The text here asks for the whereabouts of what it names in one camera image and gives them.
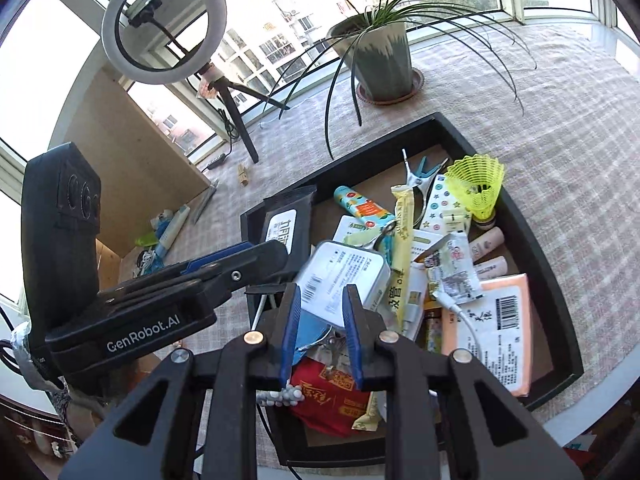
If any person's left forearm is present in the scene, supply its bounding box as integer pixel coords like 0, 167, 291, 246
50, 382, 108, 441

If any pink tube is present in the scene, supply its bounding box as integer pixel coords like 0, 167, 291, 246
469, 226, 504, 262
472, 255, 509, 281

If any yellow shuttlecock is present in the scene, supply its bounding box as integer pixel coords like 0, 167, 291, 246
444, 154, 507, 223

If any orange tissue pack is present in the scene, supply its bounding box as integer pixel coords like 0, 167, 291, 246
441, 273, 533, 397

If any thin white cable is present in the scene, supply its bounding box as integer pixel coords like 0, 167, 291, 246
434, 284, 483, 361

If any brown plant saucer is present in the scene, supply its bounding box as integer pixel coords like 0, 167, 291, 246
357, 67, 425, 107

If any black tray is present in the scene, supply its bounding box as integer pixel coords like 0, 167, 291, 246
240, 111, 585, 468

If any thick white cable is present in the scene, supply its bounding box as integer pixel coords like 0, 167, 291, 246
250, 294, 278, 333

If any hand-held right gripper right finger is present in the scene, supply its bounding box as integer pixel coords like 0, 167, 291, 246
342, 284, 583, 480

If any dotted white tissue pack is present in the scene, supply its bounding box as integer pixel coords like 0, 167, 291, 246
419, 174, 473, 233

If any grey pen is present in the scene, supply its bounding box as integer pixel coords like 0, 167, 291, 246
192, 179, 220, 222

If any beige snack bar packet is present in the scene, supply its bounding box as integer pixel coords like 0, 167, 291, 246
351, 389, 382, 432

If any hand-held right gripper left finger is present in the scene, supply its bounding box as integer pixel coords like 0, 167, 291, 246
59, 282, 303, 480

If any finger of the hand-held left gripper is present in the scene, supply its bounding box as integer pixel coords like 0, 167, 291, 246
100, 239, 291, 308
99, 241, 254, 300

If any long yellow packet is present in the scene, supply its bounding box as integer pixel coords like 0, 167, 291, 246
389, 185, 417, 333

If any metal clip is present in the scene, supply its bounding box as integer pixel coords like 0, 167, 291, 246
400, 148, 451, 198

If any white charger box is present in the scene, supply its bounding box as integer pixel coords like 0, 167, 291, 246
294, 241, 392, 333

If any white green sachet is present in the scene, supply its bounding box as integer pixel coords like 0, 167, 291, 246
331, 214, 396, 251

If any pink checked tablecloth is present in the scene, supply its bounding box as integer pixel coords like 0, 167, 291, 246
120, 22, 640, 441

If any wooden board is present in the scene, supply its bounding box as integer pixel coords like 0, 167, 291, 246
49, 67, 212, 261

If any ring light on black tripod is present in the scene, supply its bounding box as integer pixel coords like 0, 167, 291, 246
101, 0, 291, 164

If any white lotion bottle blue cap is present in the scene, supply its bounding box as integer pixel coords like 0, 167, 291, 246
154, 204, 192, 261

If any tangled cable bundle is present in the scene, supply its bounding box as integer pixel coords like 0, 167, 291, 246
136, 247, 163, 273

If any black wet wipes pack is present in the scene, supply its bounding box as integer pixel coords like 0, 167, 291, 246
263, 184, 318, 281

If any white knobbly plastic item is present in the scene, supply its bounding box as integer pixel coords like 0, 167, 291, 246
256, 384, 305, 407

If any teal printed tube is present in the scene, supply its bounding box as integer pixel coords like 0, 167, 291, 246
333, 185, 396, 227

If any silver metal clasp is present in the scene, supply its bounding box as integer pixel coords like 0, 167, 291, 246
307, 327, 351, 383

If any grey pot with grass plant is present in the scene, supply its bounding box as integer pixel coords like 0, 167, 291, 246
272, 0, 538, 161

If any wooden cabinet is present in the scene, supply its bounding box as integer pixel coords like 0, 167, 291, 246
95, 237, 123, 291

